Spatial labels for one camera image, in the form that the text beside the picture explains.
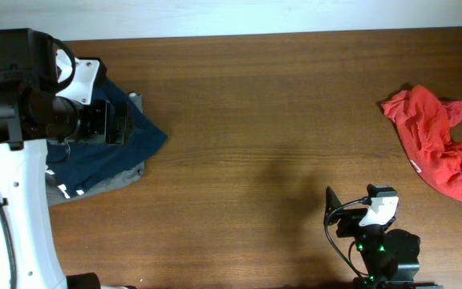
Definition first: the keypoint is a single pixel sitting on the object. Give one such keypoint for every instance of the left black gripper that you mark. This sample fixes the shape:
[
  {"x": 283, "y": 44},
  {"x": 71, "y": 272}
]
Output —
[{"x": 104, "y": 130}]

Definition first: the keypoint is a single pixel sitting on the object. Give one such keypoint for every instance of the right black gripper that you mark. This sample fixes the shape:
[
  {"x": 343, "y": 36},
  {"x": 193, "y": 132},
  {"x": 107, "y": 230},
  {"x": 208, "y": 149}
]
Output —
[{"x": 350, "y": 220}]

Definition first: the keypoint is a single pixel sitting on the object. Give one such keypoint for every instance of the navy blue shorts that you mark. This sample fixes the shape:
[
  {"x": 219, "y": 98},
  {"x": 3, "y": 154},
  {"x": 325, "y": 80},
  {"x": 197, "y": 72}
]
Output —
[{"x": 106, "y": 148}]

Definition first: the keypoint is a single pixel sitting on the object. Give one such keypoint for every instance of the red mesh garment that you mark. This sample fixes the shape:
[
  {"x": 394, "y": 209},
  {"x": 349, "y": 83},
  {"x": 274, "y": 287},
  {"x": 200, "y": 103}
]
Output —
[{"x": 423, "y": 123}]

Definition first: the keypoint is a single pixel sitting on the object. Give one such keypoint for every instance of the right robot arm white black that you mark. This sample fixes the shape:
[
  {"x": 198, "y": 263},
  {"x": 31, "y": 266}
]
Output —
[{"x": 390, "y": 256}]

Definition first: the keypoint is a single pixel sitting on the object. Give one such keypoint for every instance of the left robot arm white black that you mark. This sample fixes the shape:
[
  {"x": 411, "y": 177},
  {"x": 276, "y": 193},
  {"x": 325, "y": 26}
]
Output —
[{"x": 45, "y": 96}]

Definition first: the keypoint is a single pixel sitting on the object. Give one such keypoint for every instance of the black folded garment white print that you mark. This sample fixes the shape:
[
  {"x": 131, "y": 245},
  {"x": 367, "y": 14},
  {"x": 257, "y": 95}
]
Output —
[{"x": 55, "y": 182}]

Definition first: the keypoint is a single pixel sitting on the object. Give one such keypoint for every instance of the grey folded garment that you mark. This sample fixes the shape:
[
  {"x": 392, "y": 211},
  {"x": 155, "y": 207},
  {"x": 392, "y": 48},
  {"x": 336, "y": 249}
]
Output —
[{"x": 110, "y": 182}]

